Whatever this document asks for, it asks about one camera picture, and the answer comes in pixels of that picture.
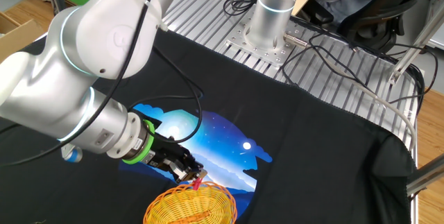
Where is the grey cable with metal plug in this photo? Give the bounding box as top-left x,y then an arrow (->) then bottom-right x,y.
283,32 -> 417,152

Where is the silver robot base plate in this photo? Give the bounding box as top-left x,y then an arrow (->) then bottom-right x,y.
225,1 -> 302,68

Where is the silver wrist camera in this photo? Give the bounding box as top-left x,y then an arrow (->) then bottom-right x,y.
61,143 -> 83,164

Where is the coiled black cable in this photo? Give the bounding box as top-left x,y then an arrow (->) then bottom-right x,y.
221,0 -> 257,17

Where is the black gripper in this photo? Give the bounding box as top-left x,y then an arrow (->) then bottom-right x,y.
144,132 -> 209,184

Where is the yellow wicker basket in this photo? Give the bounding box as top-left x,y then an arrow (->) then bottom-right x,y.
143,181 -> 239,224

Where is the black office chair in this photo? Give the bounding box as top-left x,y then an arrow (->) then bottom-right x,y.
300,0 -> 441,53

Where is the cardboard box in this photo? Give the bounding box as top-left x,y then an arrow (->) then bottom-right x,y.
0,11 -> 46,62

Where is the black table cable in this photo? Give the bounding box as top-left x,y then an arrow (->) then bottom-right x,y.
281,31 -> 438,114

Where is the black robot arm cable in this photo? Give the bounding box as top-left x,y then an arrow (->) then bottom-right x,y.
0,0 -> 204,168

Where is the green flange ring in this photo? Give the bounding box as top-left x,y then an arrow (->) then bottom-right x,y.
121,119 -> 155,165

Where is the black t-shirt with blue print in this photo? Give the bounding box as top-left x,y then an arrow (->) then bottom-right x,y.
0,28 -> 417,224

